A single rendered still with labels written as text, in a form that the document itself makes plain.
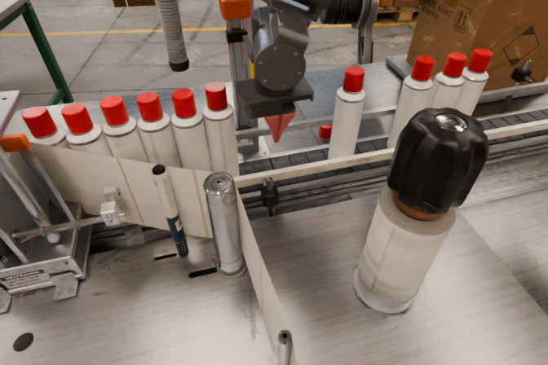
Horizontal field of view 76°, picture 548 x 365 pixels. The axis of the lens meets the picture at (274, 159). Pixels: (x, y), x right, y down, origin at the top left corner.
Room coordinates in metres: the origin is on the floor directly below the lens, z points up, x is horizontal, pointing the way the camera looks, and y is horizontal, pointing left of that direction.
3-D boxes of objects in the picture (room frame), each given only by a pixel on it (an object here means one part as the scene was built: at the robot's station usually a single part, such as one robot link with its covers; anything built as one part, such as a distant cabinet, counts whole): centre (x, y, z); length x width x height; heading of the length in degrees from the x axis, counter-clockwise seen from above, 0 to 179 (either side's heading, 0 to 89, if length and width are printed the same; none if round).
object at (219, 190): (0.30, 0.07, 0.97); 0.05 x 0.05 x 0.19
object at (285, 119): (0.45, 0.01, 1.06); 0.07 x 0.07 x 0.09; 14
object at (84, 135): (0.43, 0.29, 0.98); 0.05 x 0.05 x 0.20
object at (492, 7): (0.97, -0.60, 0.99); 0.30 x 0.24 x 0.27; 104
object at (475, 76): (0.62, -0.39, 0.98); 0.05 x 0.05 x 0.20
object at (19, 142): (0.36, 0.34, 1.08); 0.03 x 0.02 x 0.02; 105
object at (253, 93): (0.45, 0.00, 1.13); 0.10 x 0.07 x 0.07; 104
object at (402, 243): (0.27, -0.16, 1.03); 0.09 x 0.09 x 0.30
